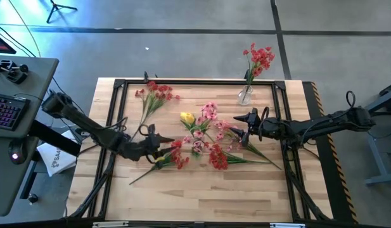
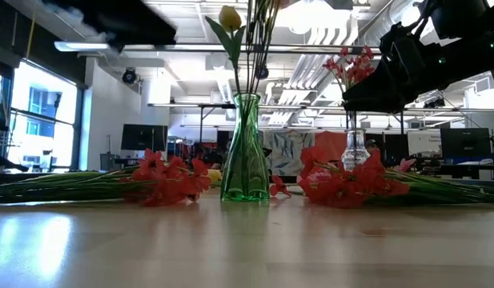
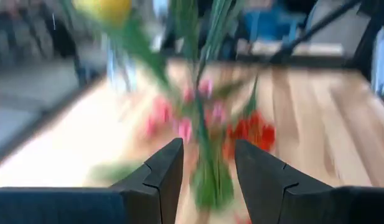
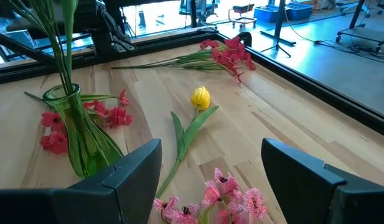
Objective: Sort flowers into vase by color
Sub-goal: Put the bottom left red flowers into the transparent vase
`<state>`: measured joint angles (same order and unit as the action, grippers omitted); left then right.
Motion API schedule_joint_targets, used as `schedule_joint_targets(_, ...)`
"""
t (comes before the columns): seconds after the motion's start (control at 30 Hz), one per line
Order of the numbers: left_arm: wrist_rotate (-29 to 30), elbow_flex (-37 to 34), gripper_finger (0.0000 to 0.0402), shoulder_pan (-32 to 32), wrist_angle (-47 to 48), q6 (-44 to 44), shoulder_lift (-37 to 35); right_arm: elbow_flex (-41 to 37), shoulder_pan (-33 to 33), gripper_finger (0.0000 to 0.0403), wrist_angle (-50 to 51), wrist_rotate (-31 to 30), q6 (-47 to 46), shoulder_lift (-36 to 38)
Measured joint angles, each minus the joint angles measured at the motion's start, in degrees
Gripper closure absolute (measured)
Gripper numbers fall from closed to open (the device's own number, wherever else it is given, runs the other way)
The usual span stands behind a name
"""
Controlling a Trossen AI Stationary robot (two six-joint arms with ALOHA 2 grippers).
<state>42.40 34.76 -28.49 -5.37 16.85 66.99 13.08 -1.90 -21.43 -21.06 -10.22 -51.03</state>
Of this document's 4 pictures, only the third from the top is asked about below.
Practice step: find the clear glass vase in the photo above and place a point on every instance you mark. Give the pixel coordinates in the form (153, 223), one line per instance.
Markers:
(120, 71)

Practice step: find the pink artificial flower bunch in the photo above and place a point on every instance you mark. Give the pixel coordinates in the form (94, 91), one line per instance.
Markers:
(162, 110)

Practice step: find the red artificial flower bunch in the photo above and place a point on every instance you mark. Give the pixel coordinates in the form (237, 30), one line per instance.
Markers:
(257, 130)

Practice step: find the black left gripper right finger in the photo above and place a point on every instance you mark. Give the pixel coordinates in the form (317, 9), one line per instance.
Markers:
(266, 193)

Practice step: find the yellow artificial tulip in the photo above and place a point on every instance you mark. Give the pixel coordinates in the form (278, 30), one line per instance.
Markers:
(212, 186)

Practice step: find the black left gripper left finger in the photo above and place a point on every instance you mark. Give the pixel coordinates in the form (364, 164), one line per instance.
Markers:
(163, 186)

